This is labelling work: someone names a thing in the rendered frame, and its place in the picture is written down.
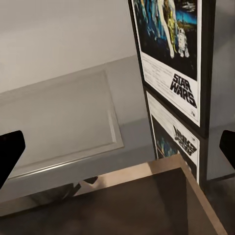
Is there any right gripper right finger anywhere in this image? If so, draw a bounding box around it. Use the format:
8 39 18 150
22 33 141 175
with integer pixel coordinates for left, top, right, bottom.
219 130 235 170

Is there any poster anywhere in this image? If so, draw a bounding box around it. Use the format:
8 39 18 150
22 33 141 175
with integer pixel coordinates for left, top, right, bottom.
128 0 216 139

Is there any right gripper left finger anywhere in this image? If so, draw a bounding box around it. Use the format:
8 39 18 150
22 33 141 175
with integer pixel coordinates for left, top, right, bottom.
0 130 25 189

